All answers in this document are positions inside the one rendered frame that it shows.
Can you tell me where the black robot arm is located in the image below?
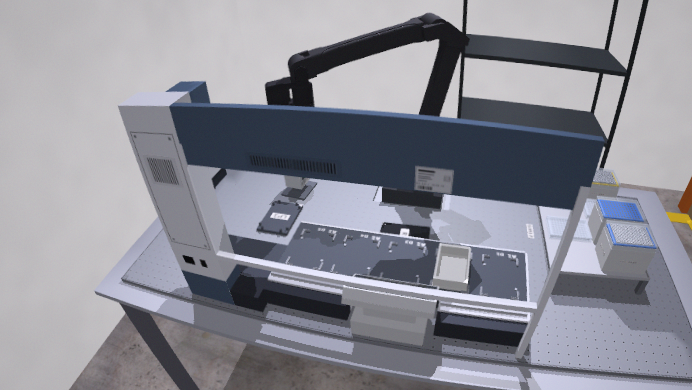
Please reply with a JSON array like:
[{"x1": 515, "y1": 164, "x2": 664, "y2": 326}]
[{"x1": 265, "y1": 13, "x2": 470, "y2": 117}]

